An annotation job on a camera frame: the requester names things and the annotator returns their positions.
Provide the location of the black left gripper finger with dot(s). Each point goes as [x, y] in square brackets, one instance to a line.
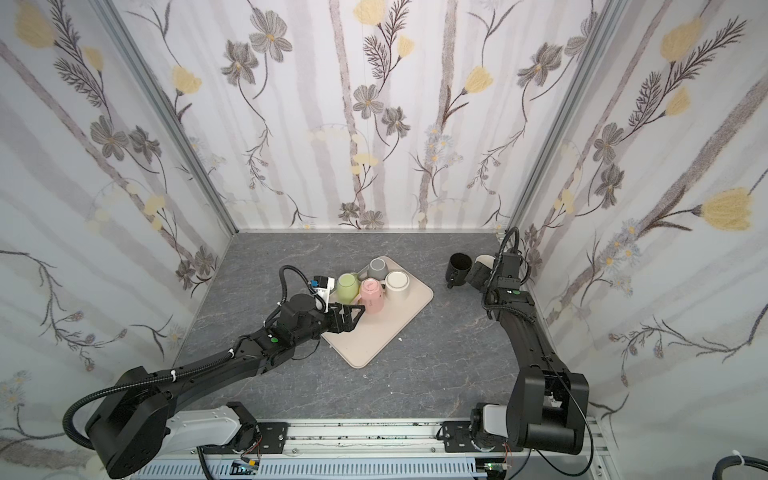
[345, 309]
[348, 323]

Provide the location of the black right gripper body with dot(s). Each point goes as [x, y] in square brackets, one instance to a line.
[477, 275]

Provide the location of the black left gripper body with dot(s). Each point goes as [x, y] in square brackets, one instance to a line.
[339, 317]

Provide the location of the pink mug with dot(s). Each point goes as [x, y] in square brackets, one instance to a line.
[371, 296]

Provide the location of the black mug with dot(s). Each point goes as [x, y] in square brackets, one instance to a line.
[457, 270]

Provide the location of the cream white mug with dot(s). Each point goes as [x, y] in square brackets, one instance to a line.
[397, 286]

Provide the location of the dark teal mug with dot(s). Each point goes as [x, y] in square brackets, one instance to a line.
[480, 271]

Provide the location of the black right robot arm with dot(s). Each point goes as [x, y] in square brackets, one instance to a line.
[547, 408]

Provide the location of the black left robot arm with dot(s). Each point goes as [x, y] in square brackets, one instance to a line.
[145, 414]

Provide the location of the light green mug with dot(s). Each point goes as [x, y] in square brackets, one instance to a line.
[347, 288]

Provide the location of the grey mug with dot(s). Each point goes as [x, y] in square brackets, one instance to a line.
[378, 269]

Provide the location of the beige plastic tray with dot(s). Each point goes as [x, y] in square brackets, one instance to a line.
[374, 331]

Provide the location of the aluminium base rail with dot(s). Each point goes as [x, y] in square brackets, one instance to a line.
[380, 438]

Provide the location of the white perforated cable duct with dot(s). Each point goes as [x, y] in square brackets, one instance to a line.
[360, 468]

